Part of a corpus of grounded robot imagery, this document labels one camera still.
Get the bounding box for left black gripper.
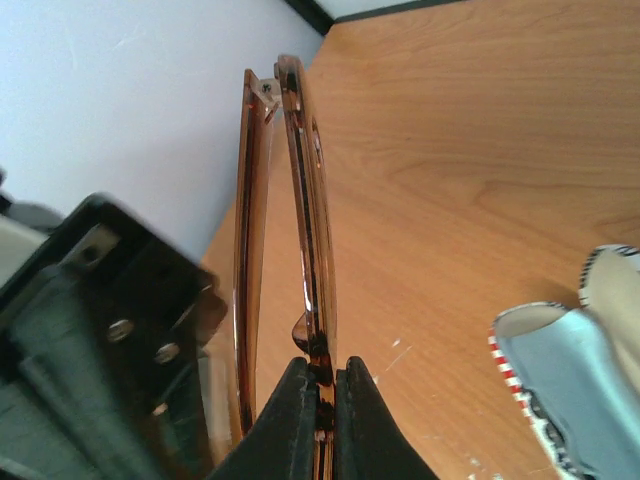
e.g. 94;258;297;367
1;195;226;479

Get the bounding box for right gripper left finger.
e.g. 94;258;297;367
209;357;317;480

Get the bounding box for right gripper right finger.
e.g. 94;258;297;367
334;356;437;480

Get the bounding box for brown tinted sunglasses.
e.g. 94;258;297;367
231;54;337;479

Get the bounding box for light blue cleaning cloth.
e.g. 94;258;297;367
490;302;639;479

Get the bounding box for flag print glasses case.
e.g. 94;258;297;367
488;244;639;479

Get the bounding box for black aluminium frame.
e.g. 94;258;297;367
284;0;450;36

